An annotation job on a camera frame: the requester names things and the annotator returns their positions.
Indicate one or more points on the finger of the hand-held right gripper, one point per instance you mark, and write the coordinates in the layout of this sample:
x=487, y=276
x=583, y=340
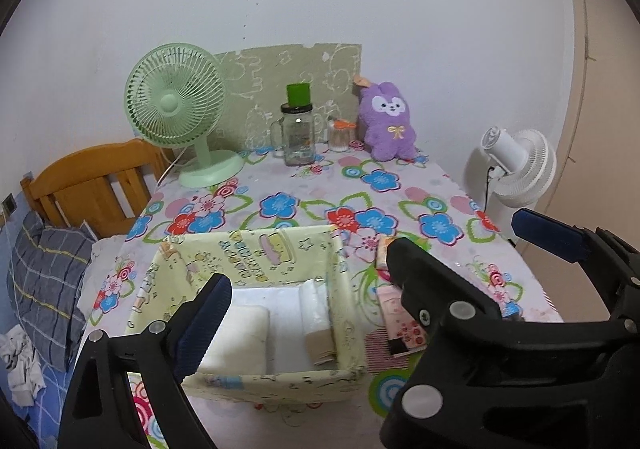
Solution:
x=550, y=235
x=450, y=289

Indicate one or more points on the wall socket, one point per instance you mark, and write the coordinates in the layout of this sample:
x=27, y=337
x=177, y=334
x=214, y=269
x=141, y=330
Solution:
x=7, y=204

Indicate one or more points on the green plastic cup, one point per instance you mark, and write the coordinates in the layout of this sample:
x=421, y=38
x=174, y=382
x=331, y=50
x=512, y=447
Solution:
x=298, y=94

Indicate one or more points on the grey plaid pillow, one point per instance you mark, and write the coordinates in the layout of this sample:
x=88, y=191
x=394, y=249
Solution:
x=47, y=279

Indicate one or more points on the blue bed sheet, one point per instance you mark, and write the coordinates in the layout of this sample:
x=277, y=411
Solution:
x=50, y=391

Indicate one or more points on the green cartoon wall sheet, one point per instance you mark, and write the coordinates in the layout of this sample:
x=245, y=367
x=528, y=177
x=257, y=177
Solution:
x=260, y=74

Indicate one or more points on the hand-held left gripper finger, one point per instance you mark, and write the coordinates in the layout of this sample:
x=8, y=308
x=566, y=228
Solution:
x=200, y=329

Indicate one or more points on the white folded towel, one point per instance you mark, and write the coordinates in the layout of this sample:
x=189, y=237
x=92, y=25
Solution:
x=240, y=334

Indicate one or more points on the beige door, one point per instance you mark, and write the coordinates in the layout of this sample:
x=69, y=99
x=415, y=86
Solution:
x=600, y=129

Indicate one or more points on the white crumpled cloth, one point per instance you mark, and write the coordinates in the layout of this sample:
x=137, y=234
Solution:
x=22, y=364

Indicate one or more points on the floral tablecloth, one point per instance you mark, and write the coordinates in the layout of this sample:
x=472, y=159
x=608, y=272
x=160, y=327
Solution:
x=310, y=199

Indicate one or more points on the wooden bed headboard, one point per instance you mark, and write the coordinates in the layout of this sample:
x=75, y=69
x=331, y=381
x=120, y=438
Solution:
x=95, y=184

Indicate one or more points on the pink floral tissue packet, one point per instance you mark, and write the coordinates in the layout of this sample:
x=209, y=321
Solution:
x=400, y=324

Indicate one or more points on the glass mug with black lid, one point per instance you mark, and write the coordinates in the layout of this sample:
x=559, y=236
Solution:
x=298, y=139

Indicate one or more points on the white standing fan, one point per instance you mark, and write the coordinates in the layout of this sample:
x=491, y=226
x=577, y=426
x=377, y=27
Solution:
x=525, y=164

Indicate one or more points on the orange tissue packet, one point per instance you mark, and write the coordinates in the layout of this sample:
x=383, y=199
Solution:
x=386, y=256

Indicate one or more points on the green desk fan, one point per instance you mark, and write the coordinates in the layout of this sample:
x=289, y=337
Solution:
x=172, y=99

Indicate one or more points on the cotton swab jar orange lid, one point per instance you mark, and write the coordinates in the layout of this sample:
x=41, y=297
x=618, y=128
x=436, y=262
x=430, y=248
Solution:
x=341, y=136

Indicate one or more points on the purple plush toy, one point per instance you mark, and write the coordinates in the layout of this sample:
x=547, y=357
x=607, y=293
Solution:
x=387, y=121

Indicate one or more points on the yellow-green printed fabric storage box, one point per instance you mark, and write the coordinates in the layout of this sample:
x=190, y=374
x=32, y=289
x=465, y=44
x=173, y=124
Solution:
x=280, y=249

